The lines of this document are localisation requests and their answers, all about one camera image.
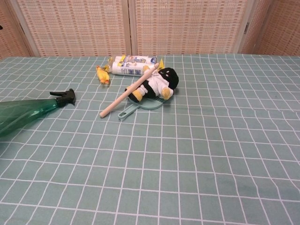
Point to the green spray bottle black trigger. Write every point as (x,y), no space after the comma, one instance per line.
(23,112)

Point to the woven bamboo screen panel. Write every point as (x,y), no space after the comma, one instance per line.
(279,30)
(75,25)
(9,44)
(187,25)

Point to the black penguin plush white robe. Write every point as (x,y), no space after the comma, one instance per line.
(153,85)

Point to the wooden round stick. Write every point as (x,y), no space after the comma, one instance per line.
(117,102)

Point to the small yellow duck toy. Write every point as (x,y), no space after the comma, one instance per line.
(102,75)

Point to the white bag rolls plastic pack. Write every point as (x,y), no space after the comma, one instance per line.
(127,69)

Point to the teal white-grid tablecloth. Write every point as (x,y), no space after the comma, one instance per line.
(178,159)

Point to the metal screen hinge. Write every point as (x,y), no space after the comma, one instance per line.
(246,28)

